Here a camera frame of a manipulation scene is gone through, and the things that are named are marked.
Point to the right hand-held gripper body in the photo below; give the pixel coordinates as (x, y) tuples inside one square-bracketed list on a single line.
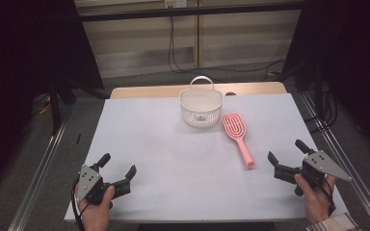
[(321, 163)]

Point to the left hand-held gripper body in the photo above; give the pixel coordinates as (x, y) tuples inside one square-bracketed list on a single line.
[(88, 181)]

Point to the pink hairbrush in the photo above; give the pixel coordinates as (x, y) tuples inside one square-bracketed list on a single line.
[(234, 128)]

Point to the white perforated plastic basket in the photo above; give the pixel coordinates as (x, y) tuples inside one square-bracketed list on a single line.
[(200, 112)]

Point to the person's left hand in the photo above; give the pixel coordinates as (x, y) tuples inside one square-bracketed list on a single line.
[(96, 218)]

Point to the person's right hand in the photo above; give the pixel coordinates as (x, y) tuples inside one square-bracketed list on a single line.
[(316, 202)]

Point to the white board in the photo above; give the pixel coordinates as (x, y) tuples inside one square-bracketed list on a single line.
[(160, 160)]

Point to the black metal stand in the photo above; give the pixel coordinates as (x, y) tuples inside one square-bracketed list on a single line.
[(55, 106)]

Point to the dark table grommet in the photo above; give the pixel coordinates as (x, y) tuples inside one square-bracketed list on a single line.
[(230, 94)]

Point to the black curtain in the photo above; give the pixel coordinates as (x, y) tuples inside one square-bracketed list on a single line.
[(19, 64), (350, 48)]

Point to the black horizontal bar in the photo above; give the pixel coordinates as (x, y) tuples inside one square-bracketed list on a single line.
[(189, 12)]

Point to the metal floor rail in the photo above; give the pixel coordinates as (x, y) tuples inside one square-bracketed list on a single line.
[(350, 157), (41, 173)]

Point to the white wall socket box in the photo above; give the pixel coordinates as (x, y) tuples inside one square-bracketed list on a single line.
[(175, 3)]

